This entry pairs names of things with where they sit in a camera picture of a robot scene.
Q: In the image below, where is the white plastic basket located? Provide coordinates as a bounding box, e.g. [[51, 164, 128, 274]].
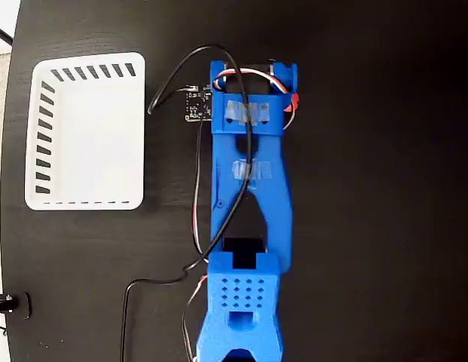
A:
[[24, 51, 146, 211]]

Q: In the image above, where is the clear tape strip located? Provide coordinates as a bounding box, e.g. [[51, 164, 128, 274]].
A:
[[232, 159, 273, 181], [224, 100, 271, 127]]

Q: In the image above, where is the long black cable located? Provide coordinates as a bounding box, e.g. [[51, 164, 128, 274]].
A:
[[119, 44, 253, 362]]

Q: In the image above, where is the white red black servo cable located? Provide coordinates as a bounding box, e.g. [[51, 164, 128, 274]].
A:
[[213, 67, 299, 131], [182, 274, 209, 362]]

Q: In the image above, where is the small black camera circuit board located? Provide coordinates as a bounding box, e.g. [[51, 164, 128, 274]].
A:
[[183, 84, 214, 122]]

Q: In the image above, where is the black table clamp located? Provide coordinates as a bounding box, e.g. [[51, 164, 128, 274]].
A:
[[0, 292, 32, 321]]

